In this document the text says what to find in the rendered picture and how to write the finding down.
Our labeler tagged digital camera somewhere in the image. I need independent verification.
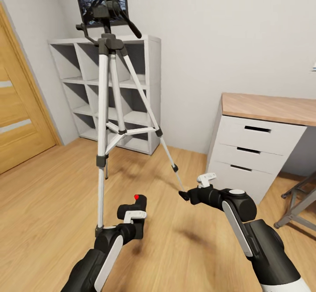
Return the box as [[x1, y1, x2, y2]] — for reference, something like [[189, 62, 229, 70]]
[[117, 194, 147, 226]]

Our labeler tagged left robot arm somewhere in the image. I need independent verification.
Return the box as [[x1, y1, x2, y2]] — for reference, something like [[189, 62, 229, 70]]
[[61, 210, 147, 292]]

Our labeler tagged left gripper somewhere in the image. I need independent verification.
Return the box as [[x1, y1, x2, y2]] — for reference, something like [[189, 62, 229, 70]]
[[119, 223, 144, 243]]

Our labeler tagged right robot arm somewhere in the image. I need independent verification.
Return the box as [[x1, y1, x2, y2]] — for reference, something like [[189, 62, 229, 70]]
[[178, 172, 311, 292]]

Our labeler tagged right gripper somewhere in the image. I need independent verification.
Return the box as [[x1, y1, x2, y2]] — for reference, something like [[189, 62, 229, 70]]
[[178, 184, 215, 206]]

